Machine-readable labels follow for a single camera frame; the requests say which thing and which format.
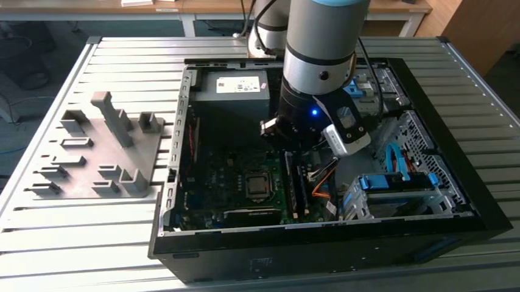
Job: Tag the green RAM stick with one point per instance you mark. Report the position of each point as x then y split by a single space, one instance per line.
289 179

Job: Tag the grey metal drive cage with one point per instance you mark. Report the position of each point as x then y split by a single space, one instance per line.
365 108

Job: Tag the small beige wrist camera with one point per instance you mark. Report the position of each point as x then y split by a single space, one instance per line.
267 127

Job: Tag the blue tall disk carrier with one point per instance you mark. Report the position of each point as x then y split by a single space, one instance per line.
357 88

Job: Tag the brown wooden cabinet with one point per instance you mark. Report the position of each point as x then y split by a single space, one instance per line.
478 30

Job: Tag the black PC case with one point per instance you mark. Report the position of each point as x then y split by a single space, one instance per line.
325 252

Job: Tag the green motherboard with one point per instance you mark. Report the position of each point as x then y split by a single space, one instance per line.
219 182

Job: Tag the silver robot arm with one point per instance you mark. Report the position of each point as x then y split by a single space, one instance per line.
321 36

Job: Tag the blue flat disk carrier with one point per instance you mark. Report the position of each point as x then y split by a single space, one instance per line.
377 182

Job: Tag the grey power supply unit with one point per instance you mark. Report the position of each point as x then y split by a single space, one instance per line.
235 103

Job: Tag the wooden desk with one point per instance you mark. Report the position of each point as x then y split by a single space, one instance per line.
80 7

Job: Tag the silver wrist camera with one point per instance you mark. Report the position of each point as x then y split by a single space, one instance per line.
345 146

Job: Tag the white box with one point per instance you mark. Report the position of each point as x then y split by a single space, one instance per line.
138 3

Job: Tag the silver CPU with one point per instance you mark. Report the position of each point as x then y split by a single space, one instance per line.
256 185

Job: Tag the grey parts rack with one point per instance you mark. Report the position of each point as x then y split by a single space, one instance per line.
105 152

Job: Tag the grey metal disk bay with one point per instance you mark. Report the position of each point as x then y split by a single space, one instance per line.
406 200

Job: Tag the black graphics card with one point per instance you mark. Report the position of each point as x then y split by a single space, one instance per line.
251 216

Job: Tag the black camera bracket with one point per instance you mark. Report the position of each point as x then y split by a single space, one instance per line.
330 103

